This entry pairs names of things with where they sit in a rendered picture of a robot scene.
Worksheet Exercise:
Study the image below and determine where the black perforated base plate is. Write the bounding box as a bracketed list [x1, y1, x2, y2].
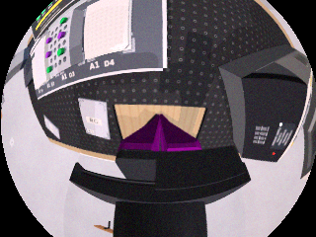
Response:
[28, 0, 291, 156]

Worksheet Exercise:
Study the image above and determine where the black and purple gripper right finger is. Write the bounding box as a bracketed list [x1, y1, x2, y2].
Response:
[160, 114, 201, 151]

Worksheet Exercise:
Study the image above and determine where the grey tube block with coloured caps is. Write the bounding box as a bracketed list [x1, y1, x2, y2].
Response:
[48, 10, 85, 78]

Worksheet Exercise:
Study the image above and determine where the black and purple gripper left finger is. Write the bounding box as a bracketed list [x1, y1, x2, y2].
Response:
[118, 115, 160, 151]

